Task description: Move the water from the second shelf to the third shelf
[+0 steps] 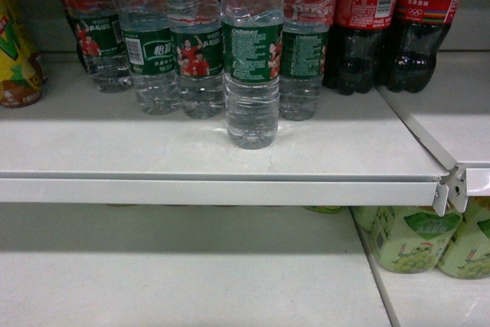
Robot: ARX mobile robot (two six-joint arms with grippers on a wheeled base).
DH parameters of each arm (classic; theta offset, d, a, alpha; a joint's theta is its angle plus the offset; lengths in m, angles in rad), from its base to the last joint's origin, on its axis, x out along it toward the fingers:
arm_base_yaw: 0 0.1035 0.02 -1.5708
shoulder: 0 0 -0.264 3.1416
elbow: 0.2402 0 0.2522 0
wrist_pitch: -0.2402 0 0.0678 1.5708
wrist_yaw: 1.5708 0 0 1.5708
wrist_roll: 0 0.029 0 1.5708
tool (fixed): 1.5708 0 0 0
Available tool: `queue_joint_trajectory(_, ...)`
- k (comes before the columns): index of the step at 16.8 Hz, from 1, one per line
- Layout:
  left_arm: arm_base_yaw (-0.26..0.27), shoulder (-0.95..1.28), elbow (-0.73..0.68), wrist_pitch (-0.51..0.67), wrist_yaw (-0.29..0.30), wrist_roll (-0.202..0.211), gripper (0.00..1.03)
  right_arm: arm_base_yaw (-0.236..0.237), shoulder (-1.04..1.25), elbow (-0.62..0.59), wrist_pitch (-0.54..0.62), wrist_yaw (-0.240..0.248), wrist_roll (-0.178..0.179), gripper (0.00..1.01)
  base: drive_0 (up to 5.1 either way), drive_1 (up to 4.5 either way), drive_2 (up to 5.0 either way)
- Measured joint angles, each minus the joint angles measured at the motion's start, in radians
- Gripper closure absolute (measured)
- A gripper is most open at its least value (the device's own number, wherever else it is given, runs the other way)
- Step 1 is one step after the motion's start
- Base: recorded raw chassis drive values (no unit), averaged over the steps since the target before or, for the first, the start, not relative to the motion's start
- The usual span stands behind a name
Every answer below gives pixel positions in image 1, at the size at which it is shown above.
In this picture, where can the water bottle green label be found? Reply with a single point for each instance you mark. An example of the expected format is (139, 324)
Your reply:
(251, 39)
(306, 25)

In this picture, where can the water bottle red players label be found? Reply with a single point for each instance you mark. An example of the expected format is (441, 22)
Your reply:
(197, 43)

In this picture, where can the white metal shelf board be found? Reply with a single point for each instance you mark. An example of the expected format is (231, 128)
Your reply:
(78, 145)

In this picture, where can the water bottle barcode label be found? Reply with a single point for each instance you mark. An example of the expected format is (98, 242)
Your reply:
(148, 39)

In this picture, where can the right white shelf board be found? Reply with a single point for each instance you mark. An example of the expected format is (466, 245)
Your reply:
(450, 118)

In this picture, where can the far left water bottle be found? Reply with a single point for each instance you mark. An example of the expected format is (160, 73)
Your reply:
(96, 28)

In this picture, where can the green grape drink bottle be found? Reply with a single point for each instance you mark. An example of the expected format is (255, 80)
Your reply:
(407, 239)
(467, 253)

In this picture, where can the left cola bottle red label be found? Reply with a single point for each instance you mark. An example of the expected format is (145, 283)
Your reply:
(359, 28)

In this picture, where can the cola bottle red label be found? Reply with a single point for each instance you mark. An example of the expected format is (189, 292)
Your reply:
(419, 27)
(359, 28)

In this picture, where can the yellow lemon tea bottle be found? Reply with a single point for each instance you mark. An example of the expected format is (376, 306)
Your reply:
(22, 75)

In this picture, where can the right cola bottle red label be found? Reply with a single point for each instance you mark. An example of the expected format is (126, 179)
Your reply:
(419, 27)

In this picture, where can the right green grape drink bottle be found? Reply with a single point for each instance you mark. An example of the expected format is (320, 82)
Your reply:
(467, 253)

